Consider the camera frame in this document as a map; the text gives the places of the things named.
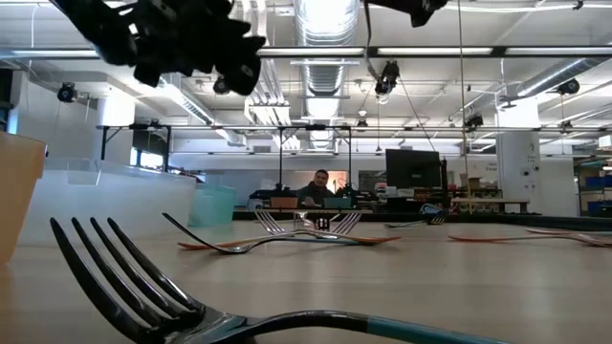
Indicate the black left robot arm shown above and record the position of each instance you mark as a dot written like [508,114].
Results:
[95,28]

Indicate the blue storage bin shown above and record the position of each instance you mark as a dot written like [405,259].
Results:
[600,181]
[600,208]

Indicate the white square column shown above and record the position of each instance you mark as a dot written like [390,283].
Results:
[518,162]
[115,134]

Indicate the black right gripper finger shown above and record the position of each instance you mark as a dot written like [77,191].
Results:
[416,9]

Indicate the black monitor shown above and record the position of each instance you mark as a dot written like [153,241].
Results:
[412,168]

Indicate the small orange bin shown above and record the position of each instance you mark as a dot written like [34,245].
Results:
[284,202]

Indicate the black truss frame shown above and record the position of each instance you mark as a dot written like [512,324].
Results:
[167,143]

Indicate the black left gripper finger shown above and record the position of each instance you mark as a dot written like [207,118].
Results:
[241,62]
[148,75]

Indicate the clear translucent plastic bin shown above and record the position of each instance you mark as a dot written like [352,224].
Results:
[119,205]

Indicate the teal translucent plastic bin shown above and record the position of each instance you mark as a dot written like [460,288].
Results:
[212,205]

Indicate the person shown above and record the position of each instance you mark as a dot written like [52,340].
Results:
[315,188]

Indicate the round silver ceiling duct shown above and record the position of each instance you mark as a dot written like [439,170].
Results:
[325,76]
[554,76]

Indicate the small teal bin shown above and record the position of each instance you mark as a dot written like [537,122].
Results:
[337,202]

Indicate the black aluminium rig frame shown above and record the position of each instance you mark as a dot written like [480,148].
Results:
[526,220]

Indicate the orange translucent plastic bin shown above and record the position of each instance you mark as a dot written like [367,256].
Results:
[19,191]

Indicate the cardboard box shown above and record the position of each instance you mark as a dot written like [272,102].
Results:
[474,182]

